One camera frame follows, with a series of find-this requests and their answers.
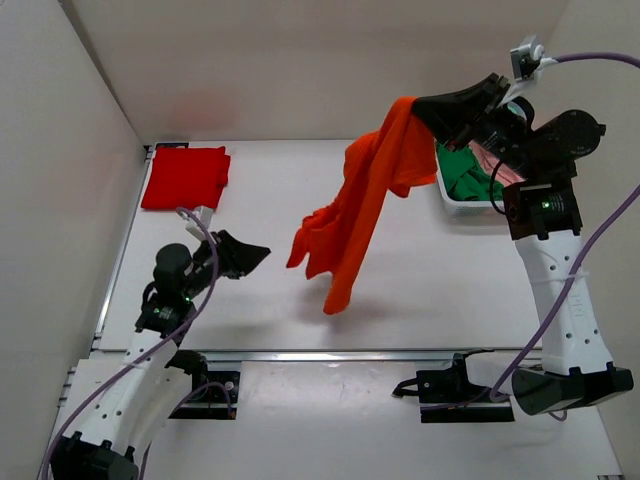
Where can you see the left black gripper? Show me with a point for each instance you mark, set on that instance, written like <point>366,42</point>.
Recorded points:
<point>243,256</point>

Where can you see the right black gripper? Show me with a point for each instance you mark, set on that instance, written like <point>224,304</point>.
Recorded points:
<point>457,119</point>

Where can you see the orange t shirt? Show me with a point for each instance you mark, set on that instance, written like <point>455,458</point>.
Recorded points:
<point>334,239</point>

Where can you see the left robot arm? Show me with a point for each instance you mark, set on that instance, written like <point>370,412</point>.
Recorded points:
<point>109,434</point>

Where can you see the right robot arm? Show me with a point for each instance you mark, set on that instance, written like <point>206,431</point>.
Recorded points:
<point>566,365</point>

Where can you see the green t shirt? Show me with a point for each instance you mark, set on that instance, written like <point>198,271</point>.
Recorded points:
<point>463,176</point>

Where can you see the pink t shirt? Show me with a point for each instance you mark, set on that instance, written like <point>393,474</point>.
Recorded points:
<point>487,161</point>

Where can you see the white plastic basket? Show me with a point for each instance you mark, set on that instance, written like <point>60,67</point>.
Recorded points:
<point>455,208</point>

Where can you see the folded red t shirt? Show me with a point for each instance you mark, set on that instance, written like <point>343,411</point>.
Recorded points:
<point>187,177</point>

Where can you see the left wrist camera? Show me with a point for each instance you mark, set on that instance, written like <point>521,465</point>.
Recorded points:
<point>197,220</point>

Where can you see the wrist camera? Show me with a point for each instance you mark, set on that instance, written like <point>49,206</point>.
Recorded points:
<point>197,220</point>
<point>529,59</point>

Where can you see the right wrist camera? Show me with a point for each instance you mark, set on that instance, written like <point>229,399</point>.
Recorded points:
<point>529,59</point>

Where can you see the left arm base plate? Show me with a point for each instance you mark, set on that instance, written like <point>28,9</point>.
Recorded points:
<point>214,393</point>

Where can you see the aluminium rail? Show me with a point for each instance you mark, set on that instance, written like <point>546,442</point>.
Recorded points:
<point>331,356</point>

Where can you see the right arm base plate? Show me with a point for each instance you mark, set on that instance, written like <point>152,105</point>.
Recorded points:
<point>446,396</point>

